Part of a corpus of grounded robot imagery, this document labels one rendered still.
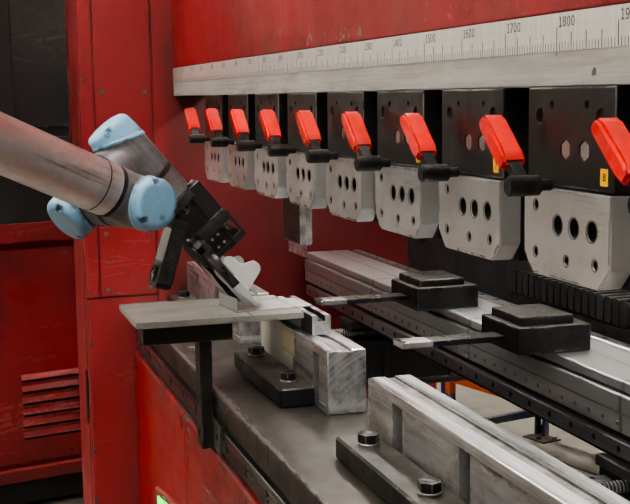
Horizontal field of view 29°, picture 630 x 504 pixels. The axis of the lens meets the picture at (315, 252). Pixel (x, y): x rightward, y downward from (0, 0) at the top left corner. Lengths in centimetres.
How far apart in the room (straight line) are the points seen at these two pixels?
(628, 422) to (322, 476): 38
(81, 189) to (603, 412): 73
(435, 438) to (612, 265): 48
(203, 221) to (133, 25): 96
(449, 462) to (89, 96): 160
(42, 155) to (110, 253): 120
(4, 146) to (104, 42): 121
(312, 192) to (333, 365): 25
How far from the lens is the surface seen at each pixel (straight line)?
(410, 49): 139
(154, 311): 196
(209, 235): 190
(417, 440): 147
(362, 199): 154
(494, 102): 119
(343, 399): 179
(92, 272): 280
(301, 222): 194
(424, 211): 136
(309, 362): 187
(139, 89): 279
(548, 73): 109
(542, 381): 173
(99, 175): 167
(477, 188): 122
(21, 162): 161
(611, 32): 100
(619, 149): 92
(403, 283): 206
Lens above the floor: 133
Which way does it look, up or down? 7 degrees down
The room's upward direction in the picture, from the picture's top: 1 degrees counter-clockwise
